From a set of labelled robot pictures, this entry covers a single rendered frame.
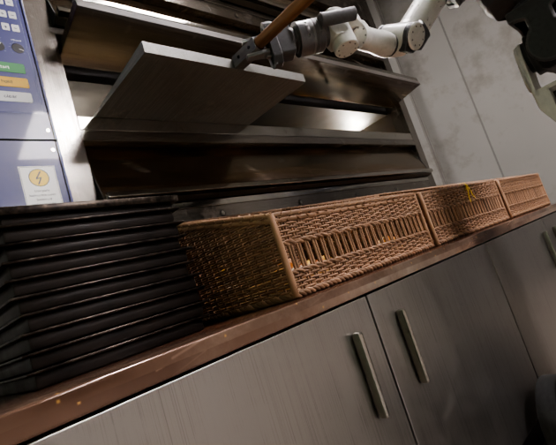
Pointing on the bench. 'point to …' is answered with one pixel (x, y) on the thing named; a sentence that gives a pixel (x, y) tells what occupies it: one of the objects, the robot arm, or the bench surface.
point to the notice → (40, 184)
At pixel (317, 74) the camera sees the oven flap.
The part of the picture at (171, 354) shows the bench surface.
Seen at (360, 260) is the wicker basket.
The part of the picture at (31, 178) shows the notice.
